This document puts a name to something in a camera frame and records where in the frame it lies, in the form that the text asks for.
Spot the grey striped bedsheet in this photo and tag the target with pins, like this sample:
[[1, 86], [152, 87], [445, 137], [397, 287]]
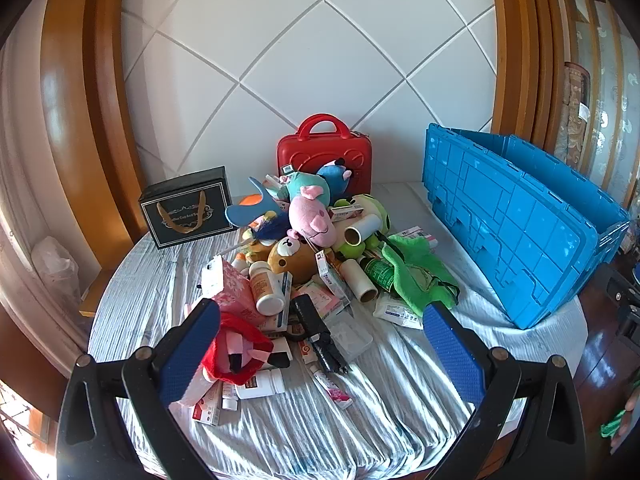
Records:
[[350, 435]]

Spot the green spray bottle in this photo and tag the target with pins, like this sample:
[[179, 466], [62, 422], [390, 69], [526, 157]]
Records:
[[380, 272]]

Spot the white wipes packet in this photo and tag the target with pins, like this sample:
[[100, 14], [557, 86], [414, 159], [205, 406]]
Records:
[[395, 312]]

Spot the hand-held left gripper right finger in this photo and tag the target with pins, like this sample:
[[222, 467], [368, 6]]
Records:
[[452, 355]]

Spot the small blue plush toy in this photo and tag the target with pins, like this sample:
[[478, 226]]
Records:
[[335, 175]]

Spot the brown bear plush toy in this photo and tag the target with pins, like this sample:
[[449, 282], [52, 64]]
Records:
[[290, 255]]

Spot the small pastel plush toy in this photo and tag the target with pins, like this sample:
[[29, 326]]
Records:
[[275, 187]]

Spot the green frog plush toy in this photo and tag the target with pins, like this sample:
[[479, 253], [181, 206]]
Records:
[[377, 210]]

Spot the clear plastic box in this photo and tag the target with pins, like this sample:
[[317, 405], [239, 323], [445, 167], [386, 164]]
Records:
[[352, 337]]

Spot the white pill bottle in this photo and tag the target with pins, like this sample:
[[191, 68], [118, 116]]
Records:
[[265, 382], [262, 285]]

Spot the white teal medicine box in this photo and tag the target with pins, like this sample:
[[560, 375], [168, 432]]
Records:
[[327, 275]]

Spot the clear plastic bag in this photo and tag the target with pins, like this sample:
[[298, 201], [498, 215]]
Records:
[[55, 270]]

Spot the blue plastic crate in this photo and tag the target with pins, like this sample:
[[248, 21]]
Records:
[[500, 240]]

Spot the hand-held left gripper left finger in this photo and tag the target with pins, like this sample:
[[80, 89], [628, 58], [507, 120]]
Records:
[[190, 355]]

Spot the blue bird plush toy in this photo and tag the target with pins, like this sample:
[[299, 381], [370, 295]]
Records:
[[250, 210]]

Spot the pink tissue pack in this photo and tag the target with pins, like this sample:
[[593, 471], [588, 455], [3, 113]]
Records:
[[320, 302]]

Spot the white packet with pink label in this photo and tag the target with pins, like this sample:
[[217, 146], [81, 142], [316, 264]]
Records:
[[417, 234]]

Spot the pink pig plush toy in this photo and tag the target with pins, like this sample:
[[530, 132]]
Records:
[[312, 217]]

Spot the white lint roller refill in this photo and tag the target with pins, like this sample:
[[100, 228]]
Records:
[[365, 227], [355, 277]]

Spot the blue white box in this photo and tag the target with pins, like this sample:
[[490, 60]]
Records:
[[285, 290]]

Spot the small red white box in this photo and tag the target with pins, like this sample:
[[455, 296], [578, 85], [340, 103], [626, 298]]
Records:
[[347, 211]]

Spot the wooden wall trim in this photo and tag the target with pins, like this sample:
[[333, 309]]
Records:
[[85, 110], [525, 60]]

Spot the red and pink plush toy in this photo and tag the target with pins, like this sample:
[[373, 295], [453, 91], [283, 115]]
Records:
[[225, 332]]

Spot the pink floral box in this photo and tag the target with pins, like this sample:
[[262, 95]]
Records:
[[237, 292]]

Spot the green plush cloth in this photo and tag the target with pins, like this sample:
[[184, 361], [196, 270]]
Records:
[[420, 280]]

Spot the orange plush toy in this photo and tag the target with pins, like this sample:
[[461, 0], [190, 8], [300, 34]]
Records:
[[245, 200]]

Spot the red hard-shell case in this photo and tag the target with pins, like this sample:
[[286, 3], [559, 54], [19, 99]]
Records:
[[300, 155]]

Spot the pink white tube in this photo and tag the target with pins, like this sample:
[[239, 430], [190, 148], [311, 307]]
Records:
[[332, 390]]

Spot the red white medicine box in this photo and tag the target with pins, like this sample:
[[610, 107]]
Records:
[[207, 410]]

